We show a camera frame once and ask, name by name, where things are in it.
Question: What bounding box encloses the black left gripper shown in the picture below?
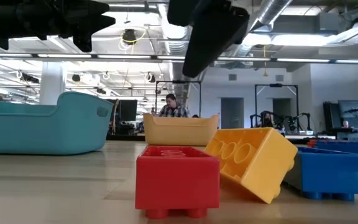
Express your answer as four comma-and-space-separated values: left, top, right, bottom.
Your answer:
0, 0, 117, 53

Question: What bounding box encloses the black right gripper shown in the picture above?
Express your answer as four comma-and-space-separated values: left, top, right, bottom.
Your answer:
167, 0, 250, 78

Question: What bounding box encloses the yellow toy building block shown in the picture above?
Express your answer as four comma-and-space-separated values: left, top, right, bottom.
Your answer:
203, 127, 299, 205

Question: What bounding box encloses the blue toy building block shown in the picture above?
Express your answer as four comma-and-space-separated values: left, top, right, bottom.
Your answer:
316, 141, 358, 156
283, 147, 358, 203

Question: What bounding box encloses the linear ceiling light strip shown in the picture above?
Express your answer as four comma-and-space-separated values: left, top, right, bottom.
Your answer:
0, 52, 358, 65

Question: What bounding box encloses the grey door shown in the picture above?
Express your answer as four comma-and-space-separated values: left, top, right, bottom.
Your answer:
272, 98, 292, 125
221, 97, 245, 130

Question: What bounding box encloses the white column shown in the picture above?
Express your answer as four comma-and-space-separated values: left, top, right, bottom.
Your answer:
39, 61, 67, 106

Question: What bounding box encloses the person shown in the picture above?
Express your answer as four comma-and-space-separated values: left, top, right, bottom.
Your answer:
158, 93, 191, 118
259, 111, 275, 128

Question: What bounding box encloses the ceiling light panel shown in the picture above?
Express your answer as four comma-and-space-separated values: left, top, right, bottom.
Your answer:
249, 32, 338, 47

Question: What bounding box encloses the yellow-orange plastic bin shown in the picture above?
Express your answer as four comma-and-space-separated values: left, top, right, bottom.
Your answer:
142, 113, 220, 147

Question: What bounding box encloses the black monitor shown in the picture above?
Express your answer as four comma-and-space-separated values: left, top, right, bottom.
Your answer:
106, 98, 139, 123

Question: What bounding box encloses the turquoise plastic bin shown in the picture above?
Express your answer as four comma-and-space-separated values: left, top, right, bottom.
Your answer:
0, 91, 114, 156

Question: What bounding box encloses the grey computer monitor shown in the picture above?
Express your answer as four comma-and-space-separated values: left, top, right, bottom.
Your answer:
337, 99, 358, 119

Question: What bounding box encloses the dark desk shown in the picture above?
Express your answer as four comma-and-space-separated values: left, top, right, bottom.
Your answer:
336, 127, 358, 142

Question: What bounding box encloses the black ceiling cord reel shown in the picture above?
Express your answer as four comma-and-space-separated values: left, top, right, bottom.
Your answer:
122, 29, 137, 45

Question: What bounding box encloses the silver spiral air duct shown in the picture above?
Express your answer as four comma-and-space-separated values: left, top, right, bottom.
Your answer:
157, 0, 192, 116
228, 0, 293, 60

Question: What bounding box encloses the yellow hanging cord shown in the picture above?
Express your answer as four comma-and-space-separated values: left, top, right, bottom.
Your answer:
262, 45, 269, 78

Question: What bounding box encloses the black rig frame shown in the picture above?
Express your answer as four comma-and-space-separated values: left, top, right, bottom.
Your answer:
155, 80, 202, 118
254, 83, 300, 131

